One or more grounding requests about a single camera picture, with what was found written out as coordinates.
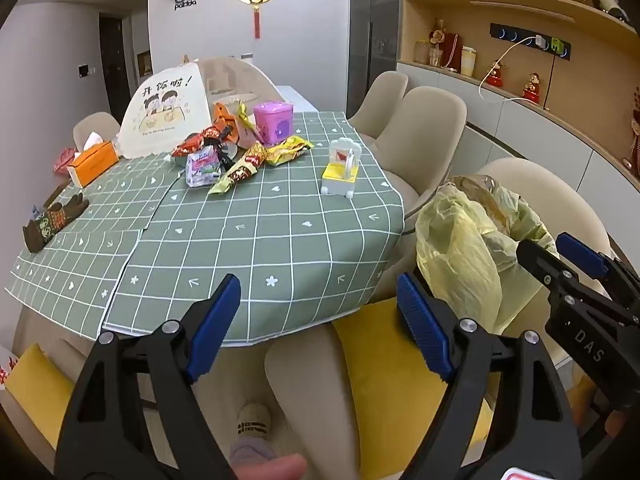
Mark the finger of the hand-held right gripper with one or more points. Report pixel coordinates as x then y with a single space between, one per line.
537 260
580 255

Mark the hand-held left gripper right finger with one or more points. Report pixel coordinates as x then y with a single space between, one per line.
425 327

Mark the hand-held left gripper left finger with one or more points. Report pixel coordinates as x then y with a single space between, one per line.
220 325

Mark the orange packaging bag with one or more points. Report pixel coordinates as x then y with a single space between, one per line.
223 117

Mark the person's left hand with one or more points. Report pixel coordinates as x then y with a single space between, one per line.
272 467

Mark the green checked tablecloth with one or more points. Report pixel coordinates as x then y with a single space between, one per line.
240 240

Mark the person's foot in sock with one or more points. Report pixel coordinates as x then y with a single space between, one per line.
255 420

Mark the purple slipper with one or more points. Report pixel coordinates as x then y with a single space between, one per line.
250 452

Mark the large seated red doll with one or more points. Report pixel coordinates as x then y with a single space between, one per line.
634 135

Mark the brown yellow cone wrapper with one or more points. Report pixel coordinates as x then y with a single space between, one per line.
240 170

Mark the shiny white pink packet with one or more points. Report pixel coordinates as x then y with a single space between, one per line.
202 167

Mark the dark snack wrapper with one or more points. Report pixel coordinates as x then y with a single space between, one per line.
225 155

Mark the small red doll figurine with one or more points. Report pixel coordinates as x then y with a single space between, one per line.
531 89
496 75

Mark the white yellow toy bin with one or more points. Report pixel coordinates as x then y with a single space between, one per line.
340 170

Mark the red snack wrapper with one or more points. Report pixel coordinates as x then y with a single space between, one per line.
195 141

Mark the brown patterned knitted glove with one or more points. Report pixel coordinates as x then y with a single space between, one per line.
50 222

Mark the orange tissue box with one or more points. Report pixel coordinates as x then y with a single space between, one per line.
95 162

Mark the purple plastic box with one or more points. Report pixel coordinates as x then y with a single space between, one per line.
272 122

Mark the cream lidded cup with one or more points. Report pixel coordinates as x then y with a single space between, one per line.
468 61

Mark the white red printed bag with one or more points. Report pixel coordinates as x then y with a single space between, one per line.
7 367

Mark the white charger plug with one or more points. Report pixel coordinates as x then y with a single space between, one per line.
541 41

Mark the cartoon printed mesh food cover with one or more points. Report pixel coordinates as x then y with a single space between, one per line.
165 110

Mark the red paper packet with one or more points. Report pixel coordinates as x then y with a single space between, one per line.
62 160

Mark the flower doll with red box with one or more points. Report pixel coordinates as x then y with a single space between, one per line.
445 45

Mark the clear storage jar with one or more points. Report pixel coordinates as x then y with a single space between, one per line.
421 52

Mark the dark wine bottle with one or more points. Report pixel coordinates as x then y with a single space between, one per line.
610 4

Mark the tall grey cabinet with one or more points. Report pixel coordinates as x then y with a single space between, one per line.
375 20

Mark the black wall power strip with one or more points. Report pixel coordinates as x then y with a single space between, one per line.
520 37

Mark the wooden wall shelf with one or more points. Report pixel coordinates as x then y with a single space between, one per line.
505 10

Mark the dark wall switch panel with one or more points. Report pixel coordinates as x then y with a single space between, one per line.
83 70

